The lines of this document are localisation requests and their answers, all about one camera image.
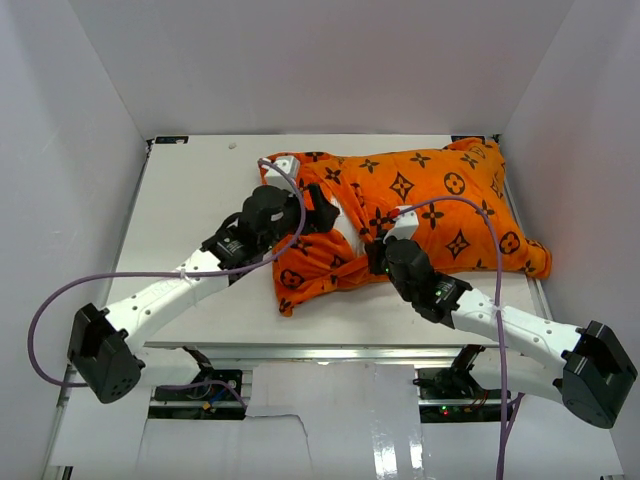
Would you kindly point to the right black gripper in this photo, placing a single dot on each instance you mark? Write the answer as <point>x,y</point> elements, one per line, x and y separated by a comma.
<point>375,252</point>

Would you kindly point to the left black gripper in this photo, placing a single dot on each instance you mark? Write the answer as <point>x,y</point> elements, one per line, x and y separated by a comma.
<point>322,218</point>

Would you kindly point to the white pillow insert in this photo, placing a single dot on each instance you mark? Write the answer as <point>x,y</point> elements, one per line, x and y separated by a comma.
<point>344,233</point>

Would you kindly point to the orange patterned pillowcase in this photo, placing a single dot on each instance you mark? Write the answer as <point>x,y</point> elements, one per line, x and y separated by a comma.
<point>465,223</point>

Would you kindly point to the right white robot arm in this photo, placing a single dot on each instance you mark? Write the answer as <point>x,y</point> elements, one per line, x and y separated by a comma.
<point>586,369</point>

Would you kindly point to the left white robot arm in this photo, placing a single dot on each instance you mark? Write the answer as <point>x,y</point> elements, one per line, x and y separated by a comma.
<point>107,346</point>

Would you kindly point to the right blue corner label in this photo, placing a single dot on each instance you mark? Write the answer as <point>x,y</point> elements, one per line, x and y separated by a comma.
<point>456,138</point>

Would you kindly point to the blue corner label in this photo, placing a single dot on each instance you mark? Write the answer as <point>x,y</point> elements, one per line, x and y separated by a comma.
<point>456,138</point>
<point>171,140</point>

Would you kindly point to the left blue corner label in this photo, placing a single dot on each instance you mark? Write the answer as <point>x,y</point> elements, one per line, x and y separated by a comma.
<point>171,140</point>

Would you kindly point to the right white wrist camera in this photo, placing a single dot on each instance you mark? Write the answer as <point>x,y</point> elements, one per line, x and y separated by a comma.
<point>405,224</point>

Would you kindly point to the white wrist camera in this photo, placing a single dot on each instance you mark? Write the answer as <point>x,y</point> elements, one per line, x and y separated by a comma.
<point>405,224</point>
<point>280,172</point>

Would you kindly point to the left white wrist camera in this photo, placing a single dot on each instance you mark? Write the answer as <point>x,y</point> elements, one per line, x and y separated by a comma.
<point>280,172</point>

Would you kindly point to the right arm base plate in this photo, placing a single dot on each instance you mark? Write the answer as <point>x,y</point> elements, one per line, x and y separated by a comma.
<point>450,395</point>

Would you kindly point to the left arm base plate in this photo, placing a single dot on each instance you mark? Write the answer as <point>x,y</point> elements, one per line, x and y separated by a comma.
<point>213,395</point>

